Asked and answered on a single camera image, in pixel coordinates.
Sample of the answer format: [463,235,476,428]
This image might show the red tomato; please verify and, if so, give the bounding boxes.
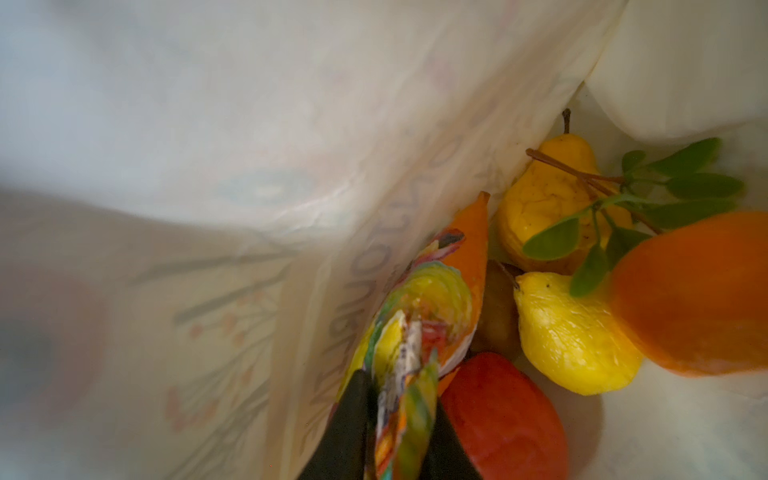
[441,352,569,479]

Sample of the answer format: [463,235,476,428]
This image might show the cream floral tote bag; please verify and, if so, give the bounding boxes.
[1,1,767,479]

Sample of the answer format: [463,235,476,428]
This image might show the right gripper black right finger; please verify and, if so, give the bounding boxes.
[419,403,482,480]

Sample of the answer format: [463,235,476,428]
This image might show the small orange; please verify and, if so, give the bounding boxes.
[610,211,767,377]

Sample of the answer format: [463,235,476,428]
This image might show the brown potato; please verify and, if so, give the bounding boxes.
[470,260,522,362]

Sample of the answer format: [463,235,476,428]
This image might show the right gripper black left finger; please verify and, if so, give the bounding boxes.
[298,370,374,480]

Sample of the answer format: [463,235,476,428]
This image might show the colourful snack bag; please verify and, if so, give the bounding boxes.
[338,227,474,479]

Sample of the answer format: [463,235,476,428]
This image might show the yellow lemon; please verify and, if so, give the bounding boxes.
[514,272,644,396]

